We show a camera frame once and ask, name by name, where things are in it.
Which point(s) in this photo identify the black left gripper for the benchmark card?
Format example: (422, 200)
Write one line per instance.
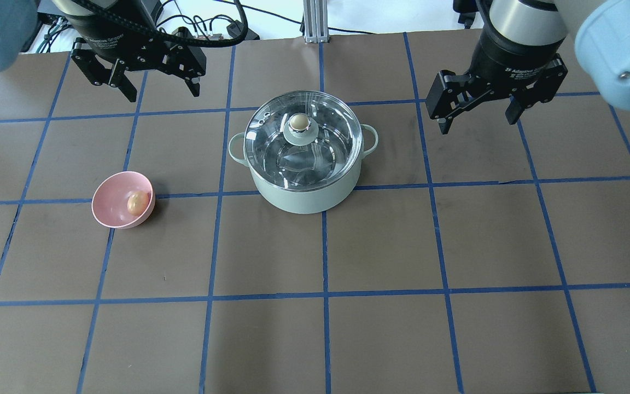
(108, 34)

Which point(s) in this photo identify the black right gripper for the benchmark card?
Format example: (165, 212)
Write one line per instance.
(512, 59)

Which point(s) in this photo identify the brown egg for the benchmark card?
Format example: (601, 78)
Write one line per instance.
(137, 202)

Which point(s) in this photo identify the glass pot lid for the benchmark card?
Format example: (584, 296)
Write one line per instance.
(302, 141)

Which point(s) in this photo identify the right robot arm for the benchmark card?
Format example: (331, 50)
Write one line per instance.
(600, 30)

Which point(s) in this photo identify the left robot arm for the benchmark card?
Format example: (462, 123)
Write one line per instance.
(18, 21)

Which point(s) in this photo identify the mint green cooking pot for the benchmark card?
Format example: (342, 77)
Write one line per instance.
(317, 200)

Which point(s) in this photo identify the black electronics box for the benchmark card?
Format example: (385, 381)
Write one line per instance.
(217, 30)

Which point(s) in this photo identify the pink bowl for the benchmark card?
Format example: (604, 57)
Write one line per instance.
(108, 204)

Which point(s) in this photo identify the aluminium frame post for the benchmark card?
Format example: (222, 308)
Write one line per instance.
(315, 21)

